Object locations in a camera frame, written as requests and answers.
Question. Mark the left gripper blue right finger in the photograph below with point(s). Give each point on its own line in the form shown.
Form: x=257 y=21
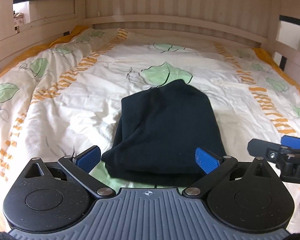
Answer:
x=216 y=169

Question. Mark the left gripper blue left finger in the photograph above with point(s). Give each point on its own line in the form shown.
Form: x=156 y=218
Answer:
x=78 y=168

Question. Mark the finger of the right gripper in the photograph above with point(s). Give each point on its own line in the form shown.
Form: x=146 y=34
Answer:
x=267 y=150
x=290 y=141

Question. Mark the dark navy zip hoodie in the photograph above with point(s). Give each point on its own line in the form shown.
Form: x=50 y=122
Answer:
x=158 y=133

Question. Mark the white leaf pattern duvet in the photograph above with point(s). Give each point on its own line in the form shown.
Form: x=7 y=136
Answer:
x=67 y=97

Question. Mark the yellow bed sheet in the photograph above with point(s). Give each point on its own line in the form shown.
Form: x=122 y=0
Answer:
x=35 y=48

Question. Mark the white wooden bed frame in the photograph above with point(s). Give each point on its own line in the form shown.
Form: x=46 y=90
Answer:
x=24 y=23

